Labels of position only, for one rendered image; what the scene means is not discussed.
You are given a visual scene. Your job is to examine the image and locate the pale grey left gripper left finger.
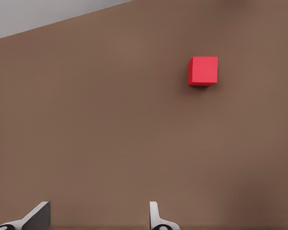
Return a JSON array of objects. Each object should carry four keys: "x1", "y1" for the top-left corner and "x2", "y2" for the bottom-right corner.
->
[{"x1": 0, "y1": 201, "x2": 51, "y2": 230}]

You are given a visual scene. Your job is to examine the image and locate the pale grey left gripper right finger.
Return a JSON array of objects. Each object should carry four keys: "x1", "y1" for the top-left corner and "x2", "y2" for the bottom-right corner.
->
[{"x1": 149, "y1": 201, "x2": 180, "y2": 230}]

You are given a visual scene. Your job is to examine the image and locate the red cube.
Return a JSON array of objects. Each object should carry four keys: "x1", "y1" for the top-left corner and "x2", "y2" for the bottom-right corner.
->
[{"x1": 187, "y1": 56, "x2": 219, "y2": 87}]

